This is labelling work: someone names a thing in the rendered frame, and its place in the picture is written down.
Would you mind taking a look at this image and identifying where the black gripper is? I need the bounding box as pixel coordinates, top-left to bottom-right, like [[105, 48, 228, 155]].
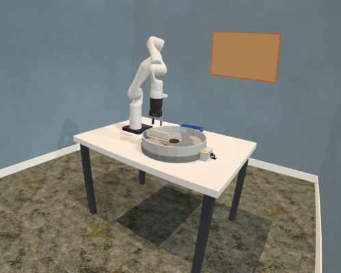
[[149, 90, 167, 126]]

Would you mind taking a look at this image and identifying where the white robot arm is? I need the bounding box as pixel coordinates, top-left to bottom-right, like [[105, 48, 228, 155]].
[[128, 36, 167, 130]]

